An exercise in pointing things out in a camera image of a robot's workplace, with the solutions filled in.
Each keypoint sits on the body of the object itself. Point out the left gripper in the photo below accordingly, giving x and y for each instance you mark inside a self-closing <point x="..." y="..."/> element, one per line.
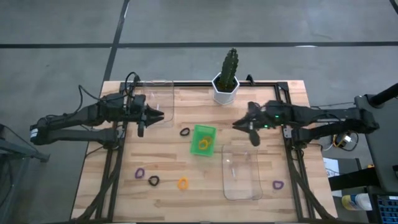
<point x="139" y="109"/>

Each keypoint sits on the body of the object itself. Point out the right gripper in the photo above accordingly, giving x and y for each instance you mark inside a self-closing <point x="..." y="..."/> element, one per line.
<point x="259" y="116"/>

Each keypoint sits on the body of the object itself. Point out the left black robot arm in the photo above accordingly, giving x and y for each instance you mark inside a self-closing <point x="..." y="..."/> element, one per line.
<point x="68" y="118"/>

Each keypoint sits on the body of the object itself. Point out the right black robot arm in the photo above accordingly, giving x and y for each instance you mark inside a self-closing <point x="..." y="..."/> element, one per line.
<point x="311" y="113"/>

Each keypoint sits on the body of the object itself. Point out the clear plastic bin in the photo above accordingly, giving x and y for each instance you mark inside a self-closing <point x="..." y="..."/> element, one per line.
<point x="164" y="93"/>
<point x="242" y="186"/>

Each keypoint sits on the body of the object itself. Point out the white hexagonal plant pot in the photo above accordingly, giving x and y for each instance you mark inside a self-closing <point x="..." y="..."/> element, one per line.
<point x="225" y="98"/>

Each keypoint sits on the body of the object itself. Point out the black clamp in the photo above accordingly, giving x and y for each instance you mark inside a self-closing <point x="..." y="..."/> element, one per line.
<point x="250" y="79"/>

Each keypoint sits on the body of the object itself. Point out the green plastic basket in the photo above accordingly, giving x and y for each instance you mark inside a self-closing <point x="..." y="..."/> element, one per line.
<point x="196" y="149"/>

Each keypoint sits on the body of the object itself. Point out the green cactus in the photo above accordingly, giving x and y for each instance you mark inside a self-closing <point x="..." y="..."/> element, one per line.
<point x="229" y="68"/>

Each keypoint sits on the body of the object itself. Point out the white paper sheet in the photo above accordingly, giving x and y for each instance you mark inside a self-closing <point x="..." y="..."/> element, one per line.
<point x="331" y="166"/>

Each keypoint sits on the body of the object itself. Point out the white wipes canister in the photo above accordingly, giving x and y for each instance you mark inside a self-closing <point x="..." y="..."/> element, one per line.
<point x="354" y="202"/>

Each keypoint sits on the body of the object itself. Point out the grey metal stand leg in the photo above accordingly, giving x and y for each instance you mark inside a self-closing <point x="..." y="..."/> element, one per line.
<point x="18" y="149"/>

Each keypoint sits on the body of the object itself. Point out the grey equipment stand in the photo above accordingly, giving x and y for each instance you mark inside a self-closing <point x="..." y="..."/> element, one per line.
<point x="382" y="155"/>

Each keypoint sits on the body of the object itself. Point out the black stand pole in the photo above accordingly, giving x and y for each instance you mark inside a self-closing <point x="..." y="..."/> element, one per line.
<point x="385" y="95"/>

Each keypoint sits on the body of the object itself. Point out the blue crate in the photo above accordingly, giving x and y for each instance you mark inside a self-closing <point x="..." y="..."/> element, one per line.
<point x="388" y="211"/>

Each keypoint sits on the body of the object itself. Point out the silver metal bracket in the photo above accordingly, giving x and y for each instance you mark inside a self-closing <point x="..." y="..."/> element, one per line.
<point x="287" y="132"/>

